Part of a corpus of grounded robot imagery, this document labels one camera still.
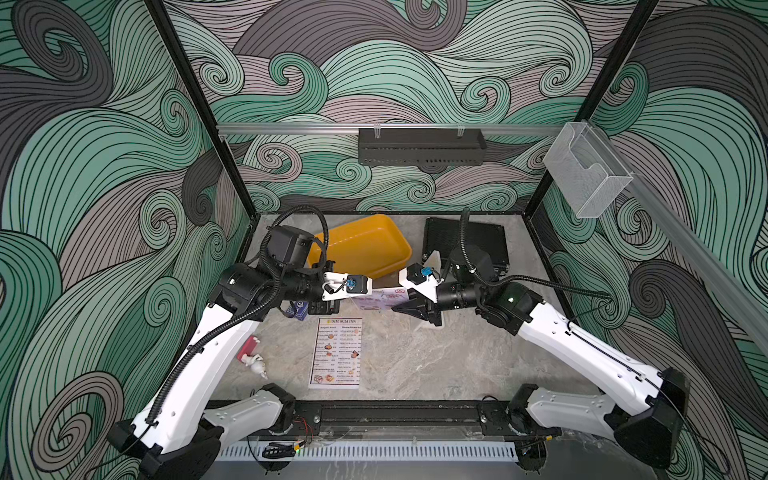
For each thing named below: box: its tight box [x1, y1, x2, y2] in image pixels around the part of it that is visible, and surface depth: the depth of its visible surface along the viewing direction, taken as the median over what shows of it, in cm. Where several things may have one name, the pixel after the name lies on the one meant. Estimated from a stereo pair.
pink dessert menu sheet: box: [351, 287, 409, 311], surface depth 63 cm
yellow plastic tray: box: [308, 214, 412, 279], surface depth 113 cm
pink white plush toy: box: [236, 335, 268, 380], surface depth 82 cm
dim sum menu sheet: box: [308, 317, 363, 389], surface depth 85 cm
